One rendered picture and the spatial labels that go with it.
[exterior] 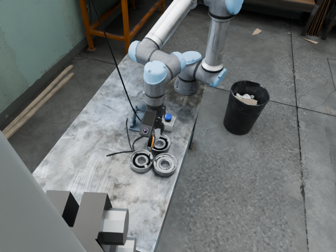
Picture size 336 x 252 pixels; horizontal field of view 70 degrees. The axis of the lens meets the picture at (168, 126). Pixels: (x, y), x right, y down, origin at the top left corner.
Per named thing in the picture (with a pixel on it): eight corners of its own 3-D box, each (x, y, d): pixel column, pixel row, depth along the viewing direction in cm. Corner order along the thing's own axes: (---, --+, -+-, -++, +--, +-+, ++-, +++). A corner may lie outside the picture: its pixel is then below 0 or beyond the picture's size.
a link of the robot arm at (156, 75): (173, 64, 80) (157, 76, 75) (170, 89, 88) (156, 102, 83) (154, 55, 83) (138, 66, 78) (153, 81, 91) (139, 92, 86)
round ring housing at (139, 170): (157, 165, 110) (158, 160, 107) (138, 178, 105) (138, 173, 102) (144, 150, 115) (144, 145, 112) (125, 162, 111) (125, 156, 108)
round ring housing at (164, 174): (181, 168, 110) (182, 163, 107) (164, 182, 105) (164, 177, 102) (165, 154, 115) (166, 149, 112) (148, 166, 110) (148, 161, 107)
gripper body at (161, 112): (166, 115, 102) (167, 94, 93) (160, 130, 97) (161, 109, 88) (148, 112, 103) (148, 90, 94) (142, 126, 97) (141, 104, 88)
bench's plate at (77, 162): (152, 257, 87) (152, 255, 85) (10, 206, 96) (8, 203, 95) (211, 71, 165) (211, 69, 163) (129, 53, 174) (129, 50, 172)
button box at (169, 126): (171, 132, 124) (172, 125, 120) (158, 128, 125) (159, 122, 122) (176, 121, 129) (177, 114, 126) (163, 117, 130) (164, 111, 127)
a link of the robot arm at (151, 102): (162, 100, 84) (139, 96, 85) (161, 110, 88) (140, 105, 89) (167, 87, 89) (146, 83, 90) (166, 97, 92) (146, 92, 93)
